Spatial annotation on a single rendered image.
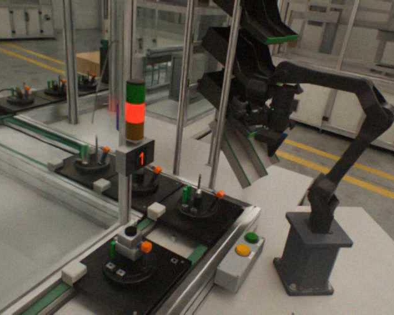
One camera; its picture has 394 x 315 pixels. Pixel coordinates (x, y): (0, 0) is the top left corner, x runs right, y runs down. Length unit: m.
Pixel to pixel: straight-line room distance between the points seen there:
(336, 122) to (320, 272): 4.10
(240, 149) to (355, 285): 0.62
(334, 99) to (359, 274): 3.92
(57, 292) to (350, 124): 4.53
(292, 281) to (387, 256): 0.45
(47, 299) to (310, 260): 0.69
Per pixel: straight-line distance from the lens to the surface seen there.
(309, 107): 5.16
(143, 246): 0.85
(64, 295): 0.95
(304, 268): 1.07
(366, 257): 1.38
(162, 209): 1.12
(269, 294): 1.10
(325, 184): 0.97
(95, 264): 0.96
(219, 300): 1.04
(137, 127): 0.91
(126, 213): 1.08
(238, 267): 1.00
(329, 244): 1.02
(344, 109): 5.02
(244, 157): 1.36
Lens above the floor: 1.63
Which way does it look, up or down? 26 degrees down
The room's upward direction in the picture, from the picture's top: 7 degrees clockwise
